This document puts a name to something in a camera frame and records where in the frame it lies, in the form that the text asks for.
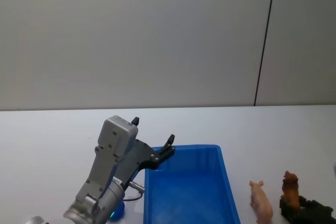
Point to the brown lion toy figure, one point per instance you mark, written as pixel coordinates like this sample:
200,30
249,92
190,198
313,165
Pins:
290,188

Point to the dark blocky toy figure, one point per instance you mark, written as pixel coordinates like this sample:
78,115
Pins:
309,211

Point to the pink pig toy figure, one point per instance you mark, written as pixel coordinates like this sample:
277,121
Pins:
261,201

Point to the robot left arm with grey bracket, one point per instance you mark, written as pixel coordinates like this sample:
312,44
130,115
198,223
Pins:
105,161

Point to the blue plastic bin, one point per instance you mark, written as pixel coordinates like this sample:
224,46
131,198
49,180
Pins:
189,187

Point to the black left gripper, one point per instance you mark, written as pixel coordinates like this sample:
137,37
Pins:
131,159

